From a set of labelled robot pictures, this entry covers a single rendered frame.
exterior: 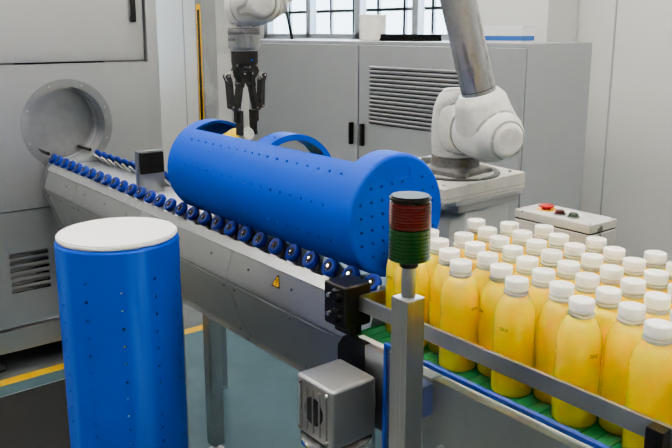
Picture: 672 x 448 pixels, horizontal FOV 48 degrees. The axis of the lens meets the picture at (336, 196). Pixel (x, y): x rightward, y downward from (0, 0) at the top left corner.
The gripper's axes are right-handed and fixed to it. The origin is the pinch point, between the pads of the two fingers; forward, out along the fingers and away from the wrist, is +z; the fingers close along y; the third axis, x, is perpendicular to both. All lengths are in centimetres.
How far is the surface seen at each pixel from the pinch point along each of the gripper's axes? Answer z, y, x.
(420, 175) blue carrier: 7, -7, 63
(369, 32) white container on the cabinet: -25, -170, -144
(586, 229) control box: 16, -24, 96
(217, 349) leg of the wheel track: 84, -8, -37
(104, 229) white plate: 21, 48, 13
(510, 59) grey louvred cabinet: -13, -154, -31
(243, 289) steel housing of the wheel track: 42.1, 13.3, 17.7
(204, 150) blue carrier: 7.3, 11.5, -4.2
